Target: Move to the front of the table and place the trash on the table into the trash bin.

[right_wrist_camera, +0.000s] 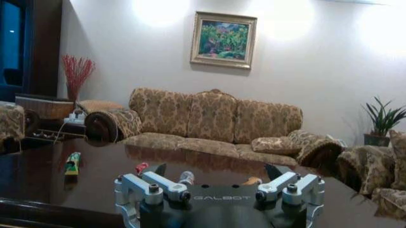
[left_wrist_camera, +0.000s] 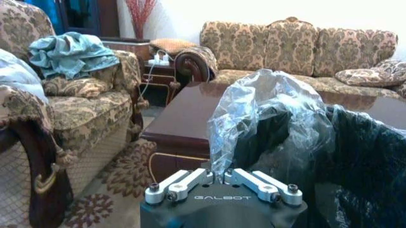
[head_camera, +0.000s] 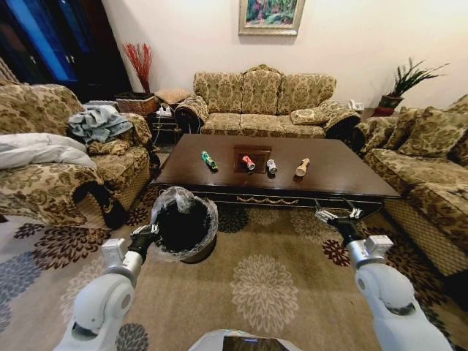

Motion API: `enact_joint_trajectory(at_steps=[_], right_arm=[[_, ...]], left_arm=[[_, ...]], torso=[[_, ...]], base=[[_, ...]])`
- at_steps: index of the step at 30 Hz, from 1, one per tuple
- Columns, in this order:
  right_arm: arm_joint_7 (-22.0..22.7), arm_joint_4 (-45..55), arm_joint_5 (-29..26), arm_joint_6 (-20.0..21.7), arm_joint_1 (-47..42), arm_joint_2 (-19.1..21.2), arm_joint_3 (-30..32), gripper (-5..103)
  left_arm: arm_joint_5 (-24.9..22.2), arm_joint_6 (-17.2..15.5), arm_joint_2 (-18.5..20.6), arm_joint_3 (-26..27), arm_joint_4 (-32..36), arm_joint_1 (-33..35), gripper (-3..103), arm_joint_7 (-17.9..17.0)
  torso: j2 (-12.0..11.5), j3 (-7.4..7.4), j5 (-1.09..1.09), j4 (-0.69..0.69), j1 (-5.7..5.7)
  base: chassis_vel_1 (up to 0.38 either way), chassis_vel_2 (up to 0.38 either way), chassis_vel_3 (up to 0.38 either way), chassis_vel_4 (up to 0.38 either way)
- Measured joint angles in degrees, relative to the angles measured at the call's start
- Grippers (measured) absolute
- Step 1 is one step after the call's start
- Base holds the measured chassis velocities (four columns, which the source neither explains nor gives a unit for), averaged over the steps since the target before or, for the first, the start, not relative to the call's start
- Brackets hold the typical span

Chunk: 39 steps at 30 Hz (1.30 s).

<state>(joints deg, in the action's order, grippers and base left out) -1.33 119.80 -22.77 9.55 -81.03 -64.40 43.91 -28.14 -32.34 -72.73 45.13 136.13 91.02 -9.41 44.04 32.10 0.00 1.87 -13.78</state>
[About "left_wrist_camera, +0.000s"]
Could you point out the dark wooden coffee table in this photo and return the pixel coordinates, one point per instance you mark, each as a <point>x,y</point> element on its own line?
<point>190,114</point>

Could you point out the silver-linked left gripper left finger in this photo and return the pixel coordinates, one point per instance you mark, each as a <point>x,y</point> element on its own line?
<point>180,186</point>

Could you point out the dark wooden cabinet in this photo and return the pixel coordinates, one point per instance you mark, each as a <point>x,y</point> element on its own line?
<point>88,17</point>

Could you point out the white power strip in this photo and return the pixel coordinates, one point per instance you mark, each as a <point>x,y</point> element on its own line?
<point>160,62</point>

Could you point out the pale blue cloth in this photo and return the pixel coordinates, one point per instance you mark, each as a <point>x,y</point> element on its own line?
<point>16,73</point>

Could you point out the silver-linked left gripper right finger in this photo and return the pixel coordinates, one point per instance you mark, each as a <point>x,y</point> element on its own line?
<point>265,187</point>

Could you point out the floral throw pillow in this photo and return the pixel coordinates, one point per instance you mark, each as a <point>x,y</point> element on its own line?
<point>369,77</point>

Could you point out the clear plastic bin liner bag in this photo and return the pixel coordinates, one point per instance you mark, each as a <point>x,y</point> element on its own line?
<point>254,118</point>

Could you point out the orange woven cushion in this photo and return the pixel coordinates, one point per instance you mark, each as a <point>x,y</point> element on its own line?
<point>172,45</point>

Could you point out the patterned floor rug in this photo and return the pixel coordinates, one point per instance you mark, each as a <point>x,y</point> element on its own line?
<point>111,187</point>

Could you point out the dark wooden side table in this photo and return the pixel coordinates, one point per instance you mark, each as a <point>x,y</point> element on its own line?
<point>158,76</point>

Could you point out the floral armchair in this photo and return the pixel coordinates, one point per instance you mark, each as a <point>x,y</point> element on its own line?
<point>63,107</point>

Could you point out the floral three-seat sofa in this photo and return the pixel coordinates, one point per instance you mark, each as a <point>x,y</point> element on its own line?
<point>295,54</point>

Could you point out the red decorative branches vase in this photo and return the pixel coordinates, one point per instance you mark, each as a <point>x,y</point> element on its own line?
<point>140,17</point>

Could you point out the teal crumpled cloth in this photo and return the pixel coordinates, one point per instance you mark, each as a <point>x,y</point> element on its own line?
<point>71,55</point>

